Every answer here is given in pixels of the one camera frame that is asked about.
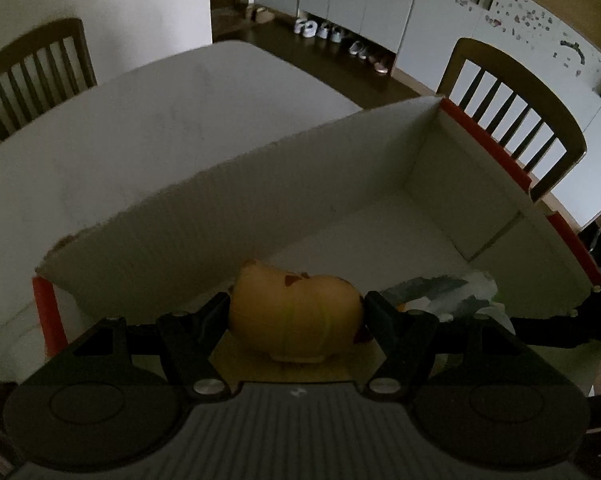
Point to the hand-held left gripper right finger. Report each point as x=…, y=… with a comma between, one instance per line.
x=380, y=320

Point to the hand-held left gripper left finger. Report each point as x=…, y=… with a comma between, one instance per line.
x=215, y=317

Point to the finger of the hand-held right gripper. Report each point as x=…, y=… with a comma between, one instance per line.
x=555, y=331

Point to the white plastic packaging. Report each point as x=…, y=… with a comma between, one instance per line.
x=445, y=290

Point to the yellow plush toy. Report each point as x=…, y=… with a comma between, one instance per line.
x=295, y=310

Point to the red cardboard box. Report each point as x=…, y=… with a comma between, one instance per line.
x=280, y=185

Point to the wooden slat-back chair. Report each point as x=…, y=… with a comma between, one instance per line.
x=35, y=35
x=485, y=52

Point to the row of shoes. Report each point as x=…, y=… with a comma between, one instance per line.
x=330, y=32

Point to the brown slippers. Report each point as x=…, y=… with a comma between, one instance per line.
x=261, y=14

